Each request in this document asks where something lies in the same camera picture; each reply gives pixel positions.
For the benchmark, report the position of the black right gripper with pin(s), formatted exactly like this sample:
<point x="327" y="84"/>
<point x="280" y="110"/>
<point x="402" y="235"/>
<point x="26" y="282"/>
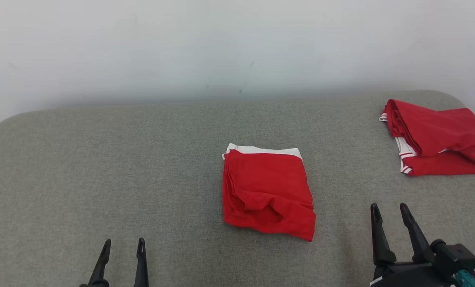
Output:
<point x="409" y="275"/>

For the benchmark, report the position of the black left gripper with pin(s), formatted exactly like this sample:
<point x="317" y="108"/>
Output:
<point x="96" y="284"/>

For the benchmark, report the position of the red basketball jersey number print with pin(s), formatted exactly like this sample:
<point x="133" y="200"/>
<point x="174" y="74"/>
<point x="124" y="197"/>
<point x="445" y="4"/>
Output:
<point x="440" y="135"/>

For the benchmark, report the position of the red shorts white stripes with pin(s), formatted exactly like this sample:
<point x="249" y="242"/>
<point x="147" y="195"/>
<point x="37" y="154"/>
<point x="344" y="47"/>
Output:
<point x="269" y="191"/>

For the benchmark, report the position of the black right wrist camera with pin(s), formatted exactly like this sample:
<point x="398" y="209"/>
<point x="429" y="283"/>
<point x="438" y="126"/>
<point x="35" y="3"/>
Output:
<point x="454" y="257"/>

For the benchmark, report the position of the teal right camera connector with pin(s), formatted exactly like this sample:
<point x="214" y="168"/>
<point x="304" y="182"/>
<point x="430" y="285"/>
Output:
<point x="466" y="279"/>

